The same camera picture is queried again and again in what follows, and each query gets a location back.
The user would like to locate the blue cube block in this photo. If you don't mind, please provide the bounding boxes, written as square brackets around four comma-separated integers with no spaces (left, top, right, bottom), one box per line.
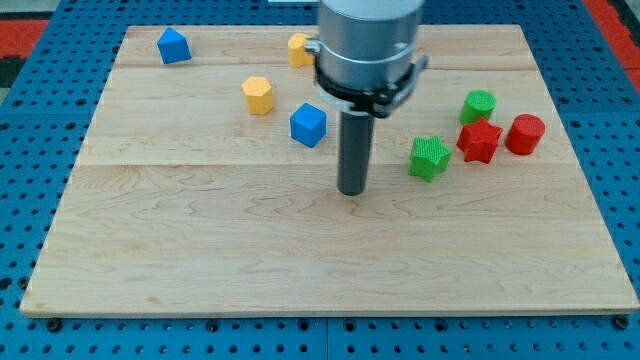
[290,103,327,148]

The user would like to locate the green star block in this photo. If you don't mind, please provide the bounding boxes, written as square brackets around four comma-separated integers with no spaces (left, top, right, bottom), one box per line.
[408,136,452,183]

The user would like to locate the red cylinder block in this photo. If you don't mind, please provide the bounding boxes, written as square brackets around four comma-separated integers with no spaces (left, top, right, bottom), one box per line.
[505,114,546,155]

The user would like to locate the green cylinder block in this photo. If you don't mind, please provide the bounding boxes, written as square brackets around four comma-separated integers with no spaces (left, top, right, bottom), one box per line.
[459,89,497,125]

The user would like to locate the blue pentagon block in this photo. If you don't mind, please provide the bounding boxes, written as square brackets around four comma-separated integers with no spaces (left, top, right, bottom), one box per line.
[157,27,192,64]

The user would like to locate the black and white mounting clamp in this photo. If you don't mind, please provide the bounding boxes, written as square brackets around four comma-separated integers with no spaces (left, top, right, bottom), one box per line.
[304,38,431,118]

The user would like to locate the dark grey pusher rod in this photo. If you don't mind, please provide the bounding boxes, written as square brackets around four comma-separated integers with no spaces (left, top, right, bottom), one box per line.
[337,112,375,196]

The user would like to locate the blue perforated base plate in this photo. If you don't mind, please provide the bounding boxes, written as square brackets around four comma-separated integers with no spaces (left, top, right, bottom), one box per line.
[1,1,639,359]

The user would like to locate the red star block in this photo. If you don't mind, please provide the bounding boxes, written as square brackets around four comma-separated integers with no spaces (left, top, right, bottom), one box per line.
[456,118,503,164]

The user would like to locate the light wooden board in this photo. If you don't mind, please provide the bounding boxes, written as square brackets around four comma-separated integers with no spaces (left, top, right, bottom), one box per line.
[21,25,639,319]

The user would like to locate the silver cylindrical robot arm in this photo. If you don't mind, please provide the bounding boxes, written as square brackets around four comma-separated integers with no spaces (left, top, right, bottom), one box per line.
[316,0,424,90]

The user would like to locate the yellow hexagon block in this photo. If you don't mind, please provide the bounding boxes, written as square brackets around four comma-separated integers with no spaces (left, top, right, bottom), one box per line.
[241,77,275,115]

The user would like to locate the yellow block behind arm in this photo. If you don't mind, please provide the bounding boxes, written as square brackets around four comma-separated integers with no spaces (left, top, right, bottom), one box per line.
[287,33,315,68]

